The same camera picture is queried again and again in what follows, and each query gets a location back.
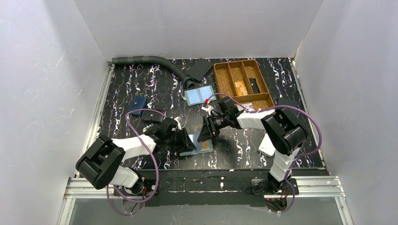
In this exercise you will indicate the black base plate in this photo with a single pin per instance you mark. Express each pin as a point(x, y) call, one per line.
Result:
point(219, 187)

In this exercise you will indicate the black flat pad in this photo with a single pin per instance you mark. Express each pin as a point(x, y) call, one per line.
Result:
point(199, 69)

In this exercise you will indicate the black flat wallet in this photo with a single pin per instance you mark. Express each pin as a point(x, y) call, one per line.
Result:
point(286, 101)

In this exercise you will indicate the navy blue wallet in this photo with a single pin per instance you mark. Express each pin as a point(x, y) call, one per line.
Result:
point(138, 103)

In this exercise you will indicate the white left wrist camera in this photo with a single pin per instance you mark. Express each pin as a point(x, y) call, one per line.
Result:
point(179, 122)

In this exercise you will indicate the white rectangular box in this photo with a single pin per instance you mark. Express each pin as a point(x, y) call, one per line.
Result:
point(266, 147)

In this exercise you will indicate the black snap wallet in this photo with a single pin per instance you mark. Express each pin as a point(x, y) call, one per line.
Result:
point(153, 116)

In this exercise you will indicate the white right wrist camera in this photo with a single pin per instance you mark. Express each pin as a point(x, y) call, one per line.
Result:
point(207, 107)

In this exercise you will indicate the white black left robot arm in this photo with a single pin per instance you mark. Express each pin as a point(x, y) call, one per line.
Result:
point(101, 163)

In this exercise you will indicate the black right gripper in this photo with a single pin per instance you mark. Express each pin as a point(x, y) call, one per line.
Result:
point(212, 123)

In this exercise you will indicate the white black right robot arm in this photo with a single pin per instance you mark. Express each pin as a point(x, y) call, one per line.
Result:
point(280, 124)

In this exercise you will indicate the mint green card holder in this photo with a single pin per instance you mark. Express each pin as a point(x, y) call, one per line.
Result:
point(201, 147)

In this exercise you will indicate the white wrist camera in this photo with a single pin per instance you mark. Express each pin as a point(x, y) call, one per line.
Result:
point(179, 122)
point(207, 107)

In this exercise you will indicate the orange card in tray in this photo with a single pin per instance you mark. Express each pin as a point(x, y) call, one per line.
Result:
point(241, 88)

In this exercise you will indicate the wicker divided tray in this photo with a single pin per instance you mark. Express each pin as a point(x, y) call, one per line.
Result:
point(227, 73)

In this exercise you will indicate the open mint card holder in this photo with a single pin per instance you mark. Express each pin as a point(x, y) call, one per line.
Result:
point(198, 95)

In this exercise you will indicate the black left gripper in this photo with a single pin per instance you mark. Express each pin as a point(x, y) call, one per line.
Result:
point(179, 138)

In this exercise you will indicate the black VIP credit card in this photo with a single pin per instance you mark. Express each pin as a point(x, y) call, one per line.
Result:
point(254, 85)

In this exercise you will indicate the white VIP credit card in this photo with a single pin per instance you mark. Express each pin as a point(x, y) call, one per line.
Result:
point(248, 107)

